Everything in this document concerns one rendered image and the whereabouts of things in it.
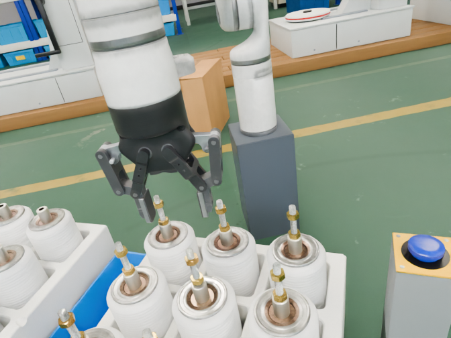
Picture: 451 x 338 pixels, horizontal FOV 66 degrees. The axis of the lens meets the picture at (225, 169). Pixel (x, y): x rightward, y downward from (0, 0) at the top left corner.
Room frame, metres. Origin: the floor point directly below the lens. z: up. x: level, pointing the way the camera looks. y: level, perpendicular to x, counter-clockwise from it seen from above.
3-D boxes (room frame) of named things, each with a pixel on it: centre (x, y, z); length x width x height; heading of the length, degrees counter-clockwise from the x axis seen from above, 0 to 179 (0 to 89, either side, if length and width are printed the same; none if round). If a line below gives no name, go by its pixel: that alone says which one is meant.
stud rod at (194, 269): (0.35, 0.07, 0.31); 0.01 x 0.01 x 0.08
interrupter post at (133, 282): (0.40, 0.18, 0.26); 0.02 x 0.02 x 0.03
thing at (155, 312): (0.40, 0.18, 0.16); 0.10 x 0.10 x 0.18
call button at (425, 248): (0.30, -0.23, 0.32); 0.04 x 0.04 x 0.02
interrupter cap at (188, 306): (0.35, 0.07, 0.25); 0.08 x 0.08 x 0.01
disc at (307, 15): (2.53, -0.75, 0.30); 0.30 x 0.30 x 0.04
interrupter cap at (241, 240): (0.46, 0.02, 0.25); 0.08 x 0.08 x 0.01
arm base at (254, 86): (0.80, -0.10, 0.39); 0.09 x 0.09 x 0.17; 3
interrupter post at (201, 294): (0.35, 0.07, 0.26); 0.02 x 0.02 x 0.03
